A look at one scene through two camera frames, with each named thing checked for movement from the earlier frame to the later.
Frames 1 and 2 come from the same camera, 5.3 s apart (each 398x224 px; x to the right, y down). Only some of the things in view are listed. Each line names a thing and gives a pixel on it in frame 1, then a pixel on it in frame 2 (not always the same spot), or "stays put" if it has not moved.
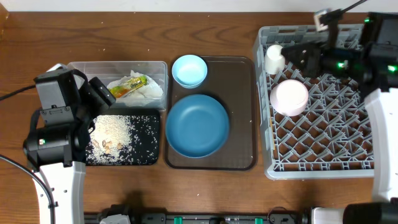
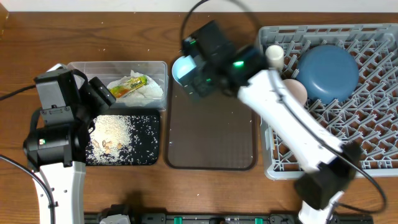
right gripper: x=313 y=55 -> x=195 y=78
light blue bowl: x=189 y=71 stays put
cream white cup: x=275 y=63 stays put
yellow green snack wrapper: x=129 y=86 stays put
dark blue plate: x=197 y=126 -> x=329 y=73
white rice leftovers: x=124 y=140 stays put
